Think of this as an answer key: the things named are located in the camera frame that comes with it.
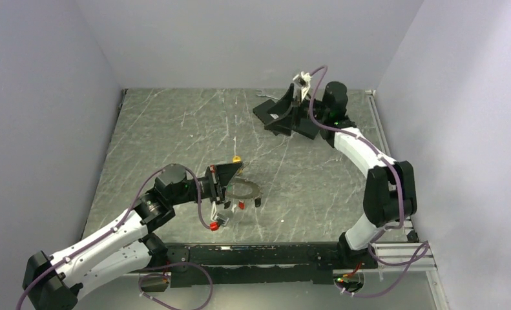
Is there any aluminium frame rail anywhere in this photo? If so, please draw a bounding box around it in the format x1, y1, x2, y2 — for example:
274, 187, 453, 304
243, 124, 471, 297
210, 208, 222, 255
371, 242, 437, 272

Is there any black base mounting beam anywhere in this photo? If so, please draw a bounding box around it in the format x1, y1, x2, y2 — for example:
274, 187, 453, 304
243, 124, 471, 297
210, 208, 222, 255
123, 242, 378, 288

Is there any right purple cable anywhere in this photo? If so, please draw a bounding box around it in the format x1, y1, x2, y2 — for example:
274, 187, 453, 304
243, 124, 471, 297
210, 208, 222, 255
308, 65, 430, 299

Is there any black box with white label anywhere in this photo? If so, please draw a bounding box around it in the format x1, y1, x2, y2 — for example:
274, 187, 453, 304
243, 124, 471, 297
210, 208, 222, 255
252, 99, 279, 126

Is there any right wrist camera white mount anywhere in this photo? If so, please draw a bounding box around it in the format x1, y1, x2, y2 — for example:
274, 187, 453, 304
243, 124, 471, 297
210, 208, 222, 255
292, 71, 312, 101

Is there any silver wrench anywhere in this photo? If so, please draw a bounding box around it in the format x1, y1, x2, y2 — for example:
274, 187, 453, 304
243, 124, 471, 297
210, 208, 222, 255
256, 89, 280, 100

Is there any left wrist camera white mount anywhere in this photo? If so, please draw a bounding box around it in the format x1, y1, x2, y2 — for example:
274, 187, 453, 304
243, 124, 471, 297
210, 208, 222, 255
209, 202, 233, 231

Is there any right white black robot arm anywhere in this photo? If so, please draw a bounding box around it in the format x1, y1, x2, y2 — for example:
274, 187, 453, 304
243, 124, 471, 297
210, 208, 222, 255
252, 81, 417, 268

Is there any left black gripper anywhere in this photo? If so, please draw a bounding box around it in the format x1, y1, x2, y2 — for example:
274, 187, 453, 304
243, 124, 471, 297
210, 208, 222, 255
169, 161, 242, 205

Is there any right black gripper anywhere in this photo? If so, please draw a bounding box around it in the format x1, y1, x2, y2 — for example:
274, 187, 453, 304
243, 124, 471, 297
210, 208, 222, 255
264, 85, 329, 138

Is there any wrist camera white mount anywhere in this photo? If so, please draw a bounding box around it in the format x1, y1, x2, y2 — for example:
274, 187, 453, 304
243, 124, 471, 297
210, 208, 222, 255
292, 71, 312, 101
209, 202, 233, 231

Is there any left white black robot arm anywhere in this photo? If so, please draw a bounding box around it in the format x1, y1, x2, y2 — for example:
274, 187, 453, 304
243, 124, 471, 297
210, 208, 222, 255
16, 161, 244, 309

